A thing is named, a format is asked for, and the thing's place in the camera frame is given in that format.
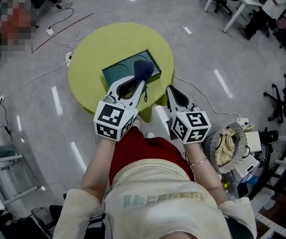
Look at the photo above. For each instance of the person's left forearm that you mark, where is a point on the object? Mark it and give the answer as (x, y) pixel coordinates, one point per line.
(95, 170)

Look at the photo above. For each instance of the white shoe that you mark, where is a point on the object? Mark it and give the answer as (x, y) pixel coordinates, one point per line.
(136, 123)
(150, 135)

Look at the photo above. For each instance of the pink bag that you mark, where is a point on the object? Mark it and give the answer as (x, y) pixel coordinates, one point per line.
(283, 23)

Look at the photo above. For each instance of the white metal shelf rack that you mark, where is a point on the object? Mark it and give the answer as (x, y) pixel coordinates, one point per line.
(270, 221)

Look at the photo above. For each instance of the yellow-green round tablecloth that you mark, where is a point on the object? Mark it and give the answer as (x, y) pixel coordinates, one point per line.
(95, 46)

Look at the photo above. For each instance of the green plastic tray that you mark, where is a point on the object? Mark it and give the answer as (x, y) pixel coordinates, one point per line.
(118, 71)

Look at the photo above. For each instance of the plain white box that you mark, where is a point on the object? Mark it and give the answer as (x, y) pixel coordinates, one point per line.
(253, 142)

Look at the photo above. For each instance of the white power adapter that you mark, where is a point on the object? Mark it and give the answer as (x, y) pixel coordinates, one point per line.
(50, 32)

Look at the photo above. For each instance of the white perforated plastic basket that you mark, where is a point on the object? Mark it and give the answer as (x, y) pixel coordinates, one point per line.
(247, 167)

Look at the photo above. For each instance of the red skirt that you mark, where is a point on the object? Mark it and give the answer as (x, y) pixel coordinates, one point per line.
(153, 151)

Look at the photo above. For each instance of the small white socket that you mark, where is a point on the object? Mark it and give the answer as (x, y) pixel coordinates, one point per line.
(1, 98)

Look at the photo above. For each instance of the white metal table frame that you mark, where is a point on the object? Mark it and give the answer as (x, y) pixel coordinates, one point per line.
(6, 180)

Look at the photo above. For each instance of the grey pleated basket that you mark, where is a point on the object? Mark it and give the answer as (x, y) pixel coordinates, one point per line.
(241, 138)

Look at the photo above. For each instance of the cream printed t-shirt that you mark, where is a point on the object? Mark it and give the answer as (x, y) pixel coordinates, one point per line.
(158, 213)

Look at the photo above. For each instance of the beige crumpled cloth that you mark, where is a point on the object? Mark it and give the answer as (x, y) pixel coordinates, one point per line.
(225, 148)

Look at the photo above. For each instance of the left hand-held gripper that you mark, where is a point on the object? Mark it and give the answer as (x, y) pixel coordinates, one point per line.
(110, 118)

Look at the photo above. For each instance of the white office desk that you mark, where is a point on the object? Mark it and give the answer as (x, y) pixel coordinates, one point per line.
(234, 17)

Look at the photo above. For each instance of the person's right forearm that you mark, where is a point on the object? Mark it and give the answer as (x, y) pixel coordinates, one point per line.
(205, 180)

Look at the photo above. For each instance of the dark blue cloth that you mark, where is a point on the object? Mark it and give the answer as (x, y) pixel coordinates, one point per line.
(143, 70)

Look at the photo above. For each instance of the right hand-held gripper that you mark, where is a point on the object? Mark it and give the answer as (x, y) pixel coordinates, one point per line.
(192, 126)

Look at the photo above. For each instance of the black device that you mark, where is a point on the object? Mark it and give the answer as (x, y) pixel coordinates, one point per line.
(270, 135)

